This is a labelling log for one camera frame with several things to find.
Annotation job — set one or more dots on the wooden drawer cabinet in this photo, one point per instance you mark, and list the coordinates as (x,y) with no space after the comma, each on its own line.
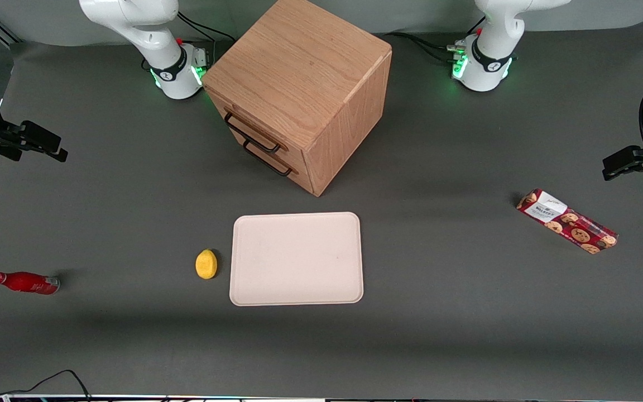
(299,67)

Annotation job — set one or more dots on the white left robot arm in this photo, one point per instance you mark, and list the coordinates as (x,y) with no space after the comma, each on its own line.
(494,50)

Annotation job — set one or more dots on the yellow lemon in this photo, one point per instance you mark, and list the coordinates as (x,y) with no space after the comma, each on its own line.
(206,264)

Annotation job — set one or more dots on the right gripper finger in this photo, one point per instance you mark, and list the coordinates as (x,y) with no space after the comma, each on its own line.
(39,137)
(59,155)

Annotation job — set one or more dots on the beige rectangular tray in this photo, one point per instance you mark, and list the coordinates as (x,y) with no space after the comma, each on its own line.
(296,259)

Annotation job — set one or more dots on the red bottle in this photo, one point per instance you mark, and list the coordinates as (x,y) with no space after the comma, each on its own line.
(25,282)

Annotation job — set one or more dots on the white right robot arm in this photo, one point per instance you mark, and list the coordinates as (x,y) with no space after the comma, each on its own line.
(154,33)

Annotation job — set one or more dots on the red cookie box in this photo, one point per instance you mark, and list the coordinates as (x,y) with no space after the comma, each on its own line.
(567,221)

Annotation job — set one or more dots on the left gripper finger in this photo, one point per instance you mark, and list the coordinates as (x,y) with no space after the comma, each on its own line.
(623,172)
(623,159)

